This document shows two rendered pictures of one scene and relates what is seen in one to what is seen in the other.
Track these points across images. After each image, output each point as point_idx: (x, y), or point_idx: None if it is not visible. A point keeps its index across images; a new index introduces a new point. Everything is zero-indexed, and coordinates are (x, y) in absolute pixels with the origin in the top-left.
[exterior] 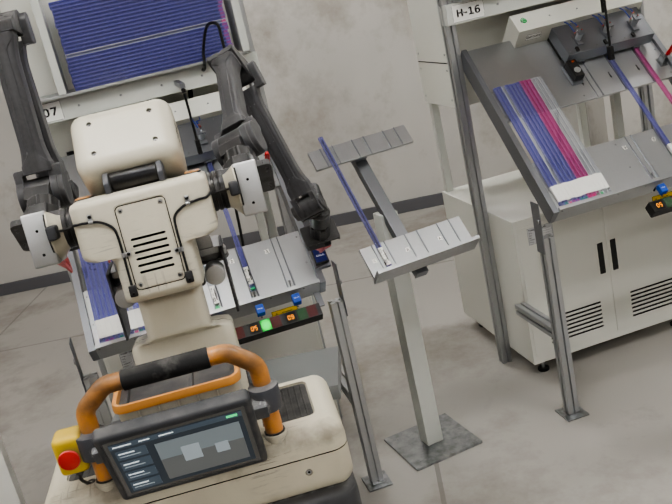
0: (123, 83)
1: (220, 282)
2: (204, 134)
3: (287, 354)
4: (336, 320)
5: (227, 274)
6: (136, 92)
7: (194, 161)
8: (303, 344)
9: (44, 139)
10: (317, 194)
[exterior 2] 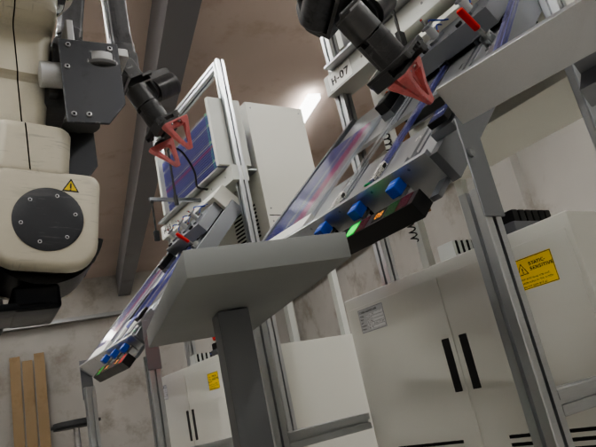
0: (391, 18)
1: (41, 81)
2: (432, 30)
3: (545, 338)
4: (470, 226)
5: (61, 74)
6: (401, 21)
7: (427, 68)
8: (568, 322)
9: (107, 23)
10: None
